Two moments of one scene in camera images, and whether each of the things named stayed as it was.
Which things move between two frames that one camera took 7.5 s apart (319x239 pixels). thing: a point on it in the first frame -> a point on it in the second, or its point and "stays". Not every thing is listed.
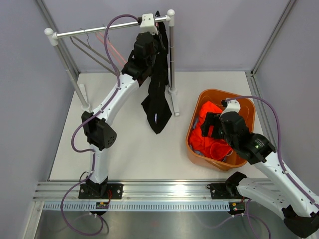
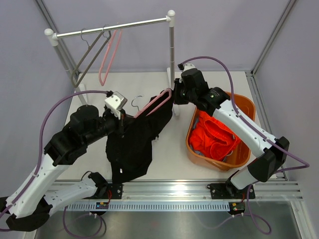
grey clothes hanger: x=87 y=46 -> x=90 y=47
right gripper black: x=211 y=119 -> x=177 y=99
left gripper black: x=157 y=38 -> x=119 y=123
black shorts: x=156 y=106 -> x=131 y=154
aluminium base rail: x=135 y=191 stays
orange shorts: x=217 y=148 stays
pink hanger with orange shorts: x=119 y=57 -> x=112 y=58
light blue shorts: x=193 y=151 stays
